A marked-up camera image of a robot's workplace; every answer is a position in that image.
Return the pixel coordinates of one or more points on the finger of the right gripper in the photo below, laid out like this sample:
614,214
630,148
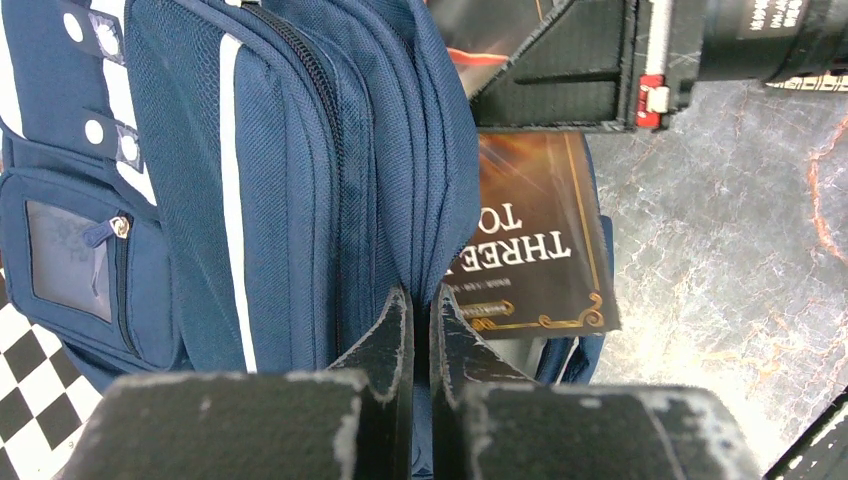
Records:
573,73

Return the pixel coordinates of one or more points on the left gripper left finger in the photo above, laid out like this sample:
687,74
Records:
351,420

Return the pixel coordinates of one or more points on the Three Days To See book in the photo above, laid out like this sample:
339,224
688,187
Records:
538,265

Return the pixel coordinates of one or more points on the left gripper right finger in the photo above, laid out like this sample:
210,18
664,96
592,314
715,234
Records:
490,421

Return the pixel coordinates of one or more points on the navy blue student backpack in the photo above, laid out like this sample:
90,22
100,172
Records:
232,185

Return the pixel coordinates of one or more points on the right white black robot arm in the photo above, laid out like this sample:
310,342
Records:
773,41

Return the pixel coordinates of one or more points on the black white checkered mat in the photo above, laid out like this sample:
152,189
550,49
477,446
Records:
45,401

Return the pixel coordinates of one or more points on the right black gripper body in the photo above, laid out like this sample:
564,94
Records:
665,44

